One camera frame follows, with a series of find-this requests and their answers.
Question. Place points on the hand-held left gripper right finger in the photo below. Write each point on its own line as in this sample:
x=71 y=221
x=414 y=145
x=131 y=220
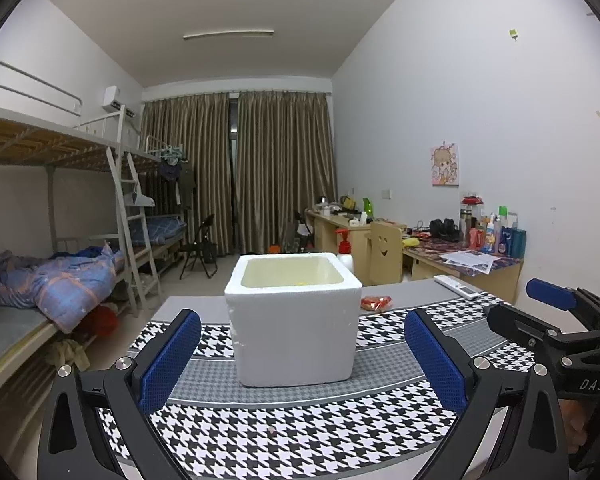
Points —
x=435 y=365

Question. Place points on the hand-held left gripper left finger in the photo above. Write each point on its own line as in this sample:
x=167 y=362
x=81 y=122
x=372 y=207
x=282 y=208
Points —
x=172 y=360

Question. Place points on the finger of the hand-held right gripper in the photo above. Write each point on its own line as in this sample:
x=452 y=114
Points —
x=515 y=325
x=550 y=294

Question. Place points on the white foam box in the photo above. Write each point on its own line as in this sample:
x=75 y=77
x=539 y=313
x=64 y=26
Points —
x=290 y=340

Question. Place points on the person's right hand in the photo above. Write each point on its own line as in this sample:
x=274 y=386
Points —
x=575 y=425

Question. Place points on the light wooden desk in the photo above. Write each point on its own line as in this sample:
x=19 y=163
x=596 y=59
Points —
x=325 y=232
x=500 y=275

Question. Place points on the blue box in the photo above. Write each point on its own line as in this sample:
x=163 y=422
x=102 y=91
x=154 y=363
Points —
x=514 y=242

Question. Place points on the white remote control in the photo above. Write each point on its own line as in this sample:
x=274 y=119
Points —
x=457 y=287

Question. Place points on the printed paper sheets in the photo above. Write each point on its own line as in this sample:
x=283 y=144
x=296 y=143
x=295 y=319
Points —
x=470 y=261

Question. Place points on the red basin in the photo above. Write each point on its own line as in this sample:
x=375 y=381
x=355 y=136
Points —
x=102 y=322

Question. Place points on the red snack packet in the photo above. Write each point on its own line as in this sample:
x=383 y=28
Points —
x=376 y=303

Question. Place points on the beige cloth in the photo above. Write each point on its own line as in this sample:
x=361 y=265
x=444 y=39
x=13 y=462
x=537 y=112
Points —
x=67 y=352

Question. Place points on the black folding chair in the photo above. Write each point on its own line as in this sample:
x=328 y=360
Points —
x=200 y=247

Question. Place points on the black headphones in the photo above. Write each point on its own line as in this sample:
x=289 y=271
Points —
x=444 y=230

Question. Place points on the wooden smiley face chair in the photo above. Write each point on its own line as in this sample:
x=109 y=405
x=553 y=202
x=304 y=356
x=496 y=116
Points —
x=382 y=255

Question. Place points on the white bed ladder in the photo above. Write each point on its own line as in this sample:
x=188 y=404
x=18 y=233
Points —
x=130 y=240

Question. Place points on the white metal bunk bed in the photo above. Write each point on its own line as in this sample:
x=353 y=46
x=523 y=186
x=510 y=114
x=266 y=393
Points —
x=30 y=142
x=160 y=232

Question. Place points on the white pump bottle red top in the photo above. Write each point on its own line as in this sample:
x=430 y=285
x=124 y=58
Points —
x=345 y=260

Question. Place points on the houndstooth table cloth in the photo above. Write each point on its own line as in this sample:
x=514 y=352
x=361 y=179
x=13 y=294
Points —
x=290 y=435

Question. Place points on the blue plaid quilt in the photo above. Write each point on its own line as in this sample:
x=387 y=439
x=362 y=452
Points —
x=55 y=280

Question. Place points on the green plastic bottle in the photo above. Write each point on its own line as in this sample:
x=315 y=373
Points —
x=368 y=208

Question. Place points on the hanging dark clothes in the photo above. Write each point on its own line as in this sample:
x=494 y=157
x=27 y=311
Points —
x=177 y=180

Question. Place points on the brown curtain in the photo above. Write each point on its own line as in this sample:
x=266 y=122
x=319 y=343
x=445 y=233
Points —
x=285 y=175
x=190 y=175

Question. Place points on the white air conditioner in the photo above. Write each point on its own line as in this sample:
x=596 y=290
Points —
x=114 y=99

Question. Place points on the cartoon wall poster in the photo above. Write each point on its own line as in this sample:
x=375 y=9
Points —
x=445 y=165

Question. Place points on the yellow-green wall hook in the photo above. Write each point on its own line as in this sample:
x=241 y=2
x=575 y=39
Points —
x=514 y=34

